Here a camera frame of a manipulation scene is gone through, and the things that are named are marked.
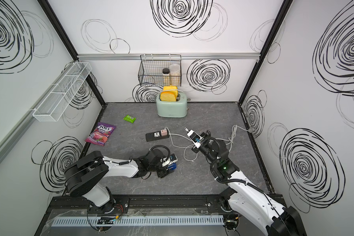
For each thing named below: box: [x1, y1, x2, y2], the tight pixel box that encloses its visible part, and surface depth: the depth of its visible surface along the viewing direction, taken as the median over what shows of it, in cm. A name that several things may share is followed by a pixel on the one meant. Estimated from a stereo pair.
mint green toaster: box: [156, 91, 188, 118], surface depth 105 cm
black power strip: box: [145, 130, 170, 143], surface depth 100 cm
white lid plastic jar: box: [169, 63, 181, 87], surface depth 86 cm
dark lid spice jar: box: [162, 67, 171, 87], surface depth 87 cm
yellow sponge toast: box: [160, 86, 178, 102], surface depth 103 cm
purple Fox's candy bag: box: [84, 121, 117, 147], surface depth 100 cm
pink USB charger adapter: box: [160, 129, 168, 137], surface depth 96 cm
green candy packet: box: [122, 114, 137, 124], surface depth 111 cm
